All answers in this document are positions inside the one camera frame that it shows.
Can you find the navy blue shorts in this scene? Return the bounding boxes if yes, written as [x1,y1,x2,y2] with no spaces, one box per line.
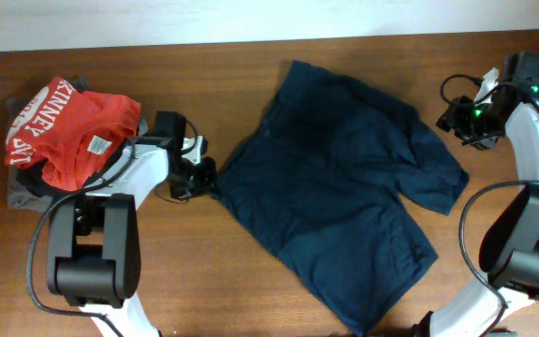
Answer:
[212,61,469,336]

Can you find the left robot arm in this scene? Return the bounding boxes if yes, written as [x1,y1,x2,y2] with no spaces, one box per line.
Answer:
[40,111,217,336]

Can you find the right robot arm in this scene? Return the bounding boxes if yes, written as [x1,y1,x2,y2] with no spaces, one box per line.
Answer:
[411,51,539,337]

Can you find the red printed t-shirt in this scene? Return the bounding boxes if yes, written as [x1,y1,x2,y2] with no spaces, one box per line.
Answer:
[5,77,141,191]

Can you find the black folded garment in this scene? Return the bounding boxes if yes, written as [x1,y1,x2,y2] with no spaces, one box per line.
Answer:
[16,140,128,198]

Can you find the grey folded garment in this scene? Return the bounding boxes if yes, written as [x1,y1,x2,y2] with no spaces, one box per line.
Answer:
[5,97,149,212]

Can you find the left black cable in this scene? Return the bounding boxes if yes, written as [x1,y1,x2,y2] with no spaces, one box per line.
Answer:
[25,119,200,337]

